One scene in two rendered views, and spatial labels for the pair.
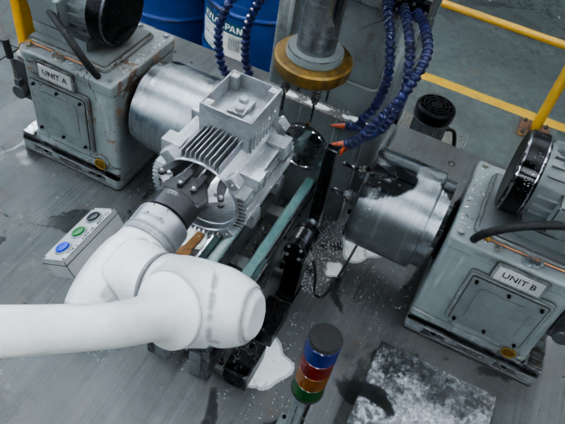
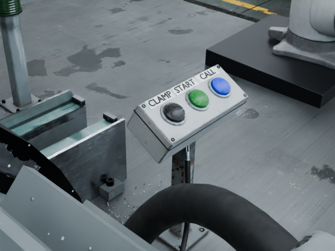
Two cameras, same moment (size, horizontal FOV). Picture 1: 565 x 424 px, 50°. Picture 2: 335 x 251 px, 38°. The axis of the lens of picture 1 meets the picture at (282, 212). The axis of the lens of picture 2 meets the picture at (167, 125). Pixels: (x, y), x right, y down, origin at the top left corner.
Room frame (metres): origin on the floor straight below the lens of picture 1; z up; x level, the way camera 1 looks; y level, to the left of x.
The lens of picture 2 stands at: (1.32, 0.61, 1.40)
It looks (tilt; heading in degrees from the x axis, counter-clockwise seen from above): 33 degrees down; 204
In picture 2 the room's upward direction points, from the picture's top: 1 degrees clockwise
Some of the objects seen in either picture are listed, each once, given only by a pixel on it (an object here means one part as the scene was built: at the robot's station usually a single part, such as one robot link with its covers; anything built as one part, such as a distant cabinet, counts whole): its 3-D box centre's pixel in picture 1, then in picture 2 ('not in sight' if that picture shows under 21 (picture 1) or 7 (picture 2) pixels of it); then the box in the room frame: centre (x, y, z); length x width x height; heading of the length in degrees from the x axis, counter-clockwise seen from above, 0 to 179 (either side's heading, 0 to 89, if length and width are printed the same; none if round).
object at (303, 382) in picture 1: (314, 371); not in sight; (0.55, -0.11, 1.10); 0.06 x 0.06 x 0.04
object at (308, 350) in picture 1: (322, 347); not in sight; (0.55, -0.11, 1.19); 0.06 x 0.06 x 0.04
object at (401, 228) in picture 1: (409, 213); not in sight; (1.05, -0.31, 1.04); 0.41 x 0.25 x 0.25; 73
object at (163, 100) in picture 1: (170, 109); not in sight; (1.26, 0.35, 1.04); 0.37 x 0.25 x 0.25; 73
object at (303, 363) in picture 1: (318, 359); not in sight; (0.55, -0.11, 1.14); 0.06 x 0.06 x 0.04
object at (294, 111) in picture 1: (308, 145); not in sight; (1.30, -0.04, 0.97); 0.30 x 0.11 x 0.34; 73
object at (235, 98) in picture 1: (240, 112); not in sight; (0.85, 0.11, 1.41); 0.12 x 0.11 x 0.07; 163
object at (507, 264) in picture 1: (504, 271); not in sight; (0.97, -0.56, 0.99); 0.35 x 0.31 x 0.37; 73
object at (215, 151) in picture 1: (225, 163); not in sight; (0.81, 0.12, 1.31); 0.20 x 0.19 x 0.19; 163
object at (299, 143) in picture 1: (301, 147); not in sight; (1.24, -0.02, 1.01); 0.15 x 0.02 x 0.15; 73
